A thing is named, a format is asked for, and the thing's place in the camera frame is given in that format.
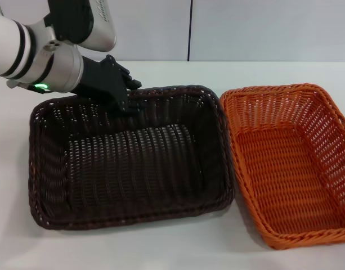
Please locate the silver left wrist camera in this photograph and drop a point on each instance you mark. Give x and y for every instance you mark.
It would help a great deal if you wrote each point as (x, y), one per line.
(100, 25)

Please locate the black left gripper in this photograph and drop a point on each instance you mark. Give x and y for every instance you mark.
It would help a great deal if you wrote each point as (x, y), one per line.
(104, 81)

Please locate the dark brown wicker basket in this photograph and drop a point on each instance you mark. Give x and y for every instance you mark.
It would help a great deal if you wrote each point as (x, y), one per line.
(132, 174)

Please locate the orange wicker basket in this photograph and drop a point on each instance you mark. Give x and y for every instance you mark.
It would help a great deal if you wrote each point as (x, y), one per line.
(284, 174)

